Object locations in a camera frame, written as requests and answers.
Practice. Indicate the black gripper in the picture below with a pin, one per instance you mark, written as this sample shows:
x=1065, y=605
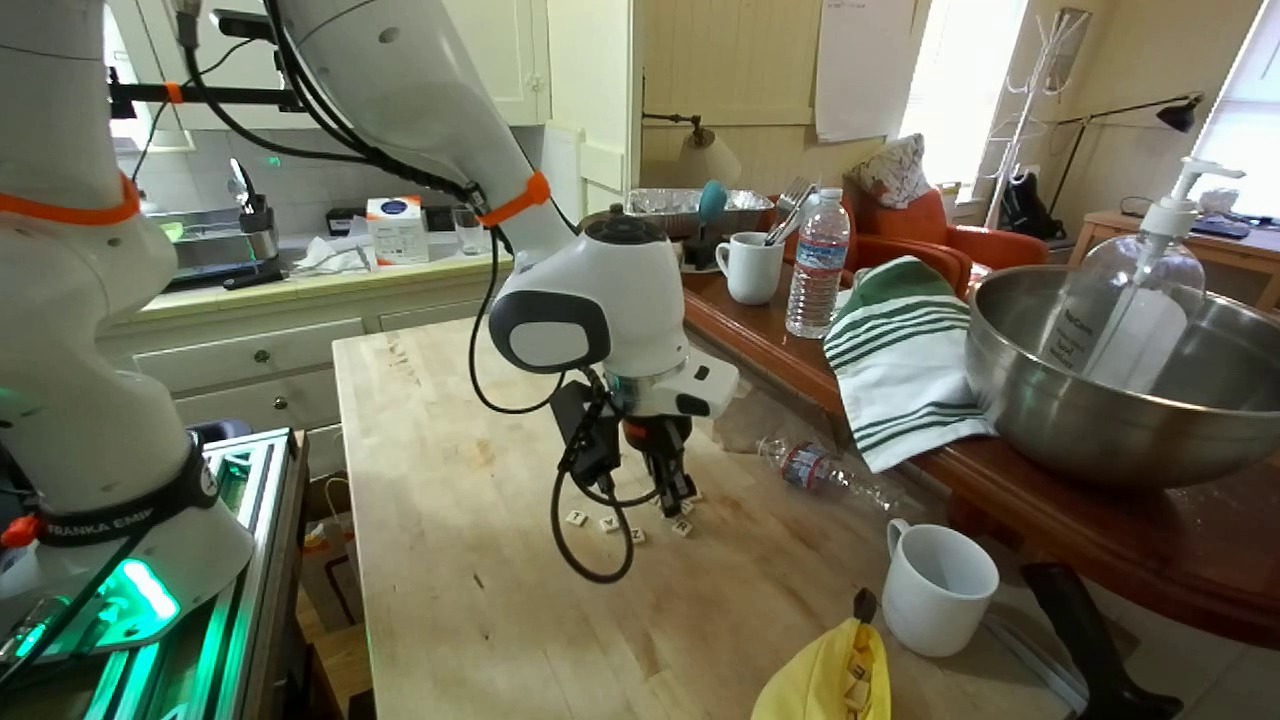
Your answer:
x=663, y=442

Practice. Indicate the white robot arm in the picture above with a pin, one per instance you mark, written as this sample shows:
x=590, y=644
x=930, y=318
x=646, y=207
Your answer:
x=131, y=525

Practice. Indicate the crushed clear plastic bottle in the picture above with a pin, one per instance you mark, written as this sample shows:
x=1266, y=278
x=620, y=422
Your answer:
x=810, y=464

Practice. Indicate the white mug on counter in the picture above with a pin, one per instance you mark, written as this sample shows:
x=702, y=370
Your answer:
x=748, y=264

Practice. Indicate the yellow cloth bag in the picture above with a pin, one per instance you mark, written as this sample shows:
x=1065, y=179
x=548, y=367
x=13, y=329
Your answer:
x=834, y=679

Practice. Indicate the striped green white towel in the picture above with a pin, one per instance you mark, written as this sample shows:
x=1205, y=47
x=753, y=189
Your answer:
x=898, y=353

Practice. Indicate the white mug on table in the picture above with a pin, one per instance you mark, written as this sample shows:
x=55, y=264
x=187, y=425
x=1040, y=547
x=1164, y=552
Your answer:
x=936, y=587

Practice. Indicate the plastic water bottle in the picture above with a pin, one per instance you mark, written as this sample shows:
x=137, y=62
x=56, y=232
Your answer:
x=818, y=262

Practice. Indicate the orange chair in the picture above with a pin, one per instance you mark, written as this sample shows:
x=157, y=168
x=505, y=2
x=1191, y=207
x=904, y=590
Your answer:
x=963, y=254

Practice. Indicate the steel mixing bowl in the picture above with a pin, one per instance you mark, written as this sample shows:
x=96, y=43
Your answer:
x=1205, y=410

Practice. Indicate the clear soap dispenser bottle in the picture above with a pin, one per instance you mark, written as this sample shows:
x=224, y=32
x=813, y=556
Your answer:
x=1124, y=304

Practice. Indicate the black desk lamp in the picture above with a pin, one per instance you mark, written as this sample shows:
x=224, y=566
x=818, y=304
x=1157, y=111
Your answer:
x=1171, y=111

